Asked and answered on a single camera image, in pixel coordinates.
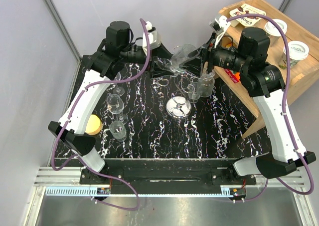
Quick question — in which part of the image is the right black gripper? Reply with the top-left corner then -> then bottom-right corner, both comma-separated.
179,30 -> 250,78

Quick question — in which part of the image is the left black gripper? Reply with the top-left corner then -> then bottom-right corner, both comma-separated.
120,41 -> 175,78

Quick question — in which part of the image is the chrome wine glass rack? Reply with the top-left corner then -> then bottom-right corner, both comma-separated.
165,65 -> 195,120

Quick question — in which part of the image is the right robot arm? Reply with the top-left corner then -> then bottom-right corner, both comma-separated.
182,27 -> 316,184

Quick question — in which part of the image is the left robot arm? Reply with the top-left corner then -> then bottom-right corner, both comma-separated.
48,19 -> 171,184

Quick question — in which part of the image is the far clear wine glass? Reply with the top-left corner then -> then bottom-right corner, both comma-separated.
108,72 -> 125,96

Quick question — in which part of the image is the clear wine glass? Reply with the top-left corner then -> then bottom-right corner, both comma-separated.
108,72 -> 125,96
106,94 -> 128,124

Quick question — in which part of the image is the middle clear wine glass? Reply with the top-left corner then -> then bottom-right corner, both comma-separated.
106,94 -> 128,124

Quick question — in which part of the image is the colourful sponge pack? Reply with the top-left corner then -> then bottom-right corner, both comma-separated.
223,36 -> 241,84

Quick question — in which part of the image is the chocolate yogurt cup pack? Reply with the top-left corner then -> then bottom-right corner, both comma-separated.
228,2 -> 267,27

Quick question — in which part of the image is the left ribbed glass goblet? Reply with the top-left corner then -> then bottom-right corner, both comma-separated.
109,121 -> 127,142

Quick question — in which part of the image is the far paper coffee cup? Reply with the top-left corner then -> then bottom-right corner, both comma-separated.
264,18 -> 289,37

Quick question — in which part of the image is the paper coffee cup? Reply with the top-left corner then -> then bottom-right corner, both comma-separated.
264,18 -> 289,37
278,41 -> 309,69

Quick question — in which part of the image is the wooden shelf unit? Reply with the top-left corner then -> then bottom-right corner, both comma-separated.
214,0 -> 319,138

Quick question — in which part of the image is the near paper coffee cup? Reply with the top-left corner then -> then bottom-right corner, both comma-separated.
278,41 -> 309,69

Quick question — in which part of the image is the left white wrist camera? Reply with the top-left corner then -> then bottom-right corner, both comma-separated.
142,21 -> 161,55

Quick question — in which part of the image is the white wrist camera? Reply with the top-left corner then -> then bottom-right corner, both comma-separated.
142,21 -> 161,55
209,15 -> 231,48

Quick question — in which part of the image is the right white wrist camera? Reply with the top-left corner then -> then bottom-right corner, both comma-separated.
209,15 -> 231,48

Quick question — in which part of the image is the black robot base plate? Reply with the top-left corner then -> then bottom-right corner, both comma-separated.
76,159 -> 265,197

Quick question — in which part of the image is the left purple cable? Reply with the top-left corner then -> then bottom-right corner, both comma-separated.
50,17 -> 140,211

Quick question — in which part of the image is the aluminium rail frame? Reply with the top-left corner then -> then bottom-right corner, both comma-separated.
25,161 -> 319,226

